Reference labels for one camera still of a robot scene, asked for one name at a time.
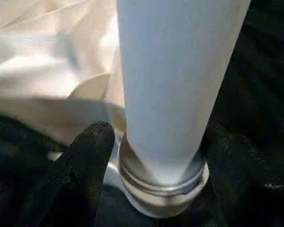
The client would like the white plastic table top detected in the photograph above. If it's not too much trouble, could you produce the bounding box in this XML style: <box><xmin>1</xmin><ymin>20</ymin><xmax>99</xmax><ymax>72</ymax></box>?
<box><xmin>0</xmin><ymin>0</ymin><xmax>211</xmax><ymax>219</ymax></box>

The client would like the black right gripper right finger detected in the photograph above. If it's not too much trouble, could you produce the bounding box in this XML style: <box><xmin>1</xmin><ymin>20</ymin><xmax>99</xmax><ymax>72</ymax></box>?
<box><xmin>199</xmin><ymin>124</ymin><xmax>284</xmax><ymax>227</ymax></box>

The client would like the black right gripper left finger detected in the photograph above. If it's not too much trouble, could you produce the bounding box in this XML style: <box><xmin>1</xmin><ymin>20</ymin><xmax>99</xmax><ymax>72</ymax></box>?
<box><xmin>14</xmin><ymin>121</ymin><xmax>116</xmax><ymax>227</ymax></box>

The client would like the white plastic table leg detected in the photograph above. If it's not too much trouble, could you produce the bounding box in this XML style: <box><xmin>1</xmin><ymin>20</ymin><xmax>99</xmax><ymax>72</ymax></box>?
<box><xmin>116</xmin><ymin>0</ymin><xmax>252</xmax><ymax>197</ymax></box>

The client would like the black mat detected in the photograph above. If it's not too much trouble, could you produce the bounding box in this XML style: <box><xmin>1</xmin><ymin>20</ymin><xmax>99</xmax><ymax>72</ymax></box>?
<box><xmin>0</xmin><ymin>0</ymin><xmax>284</xmax><ymax>227</ymax></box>

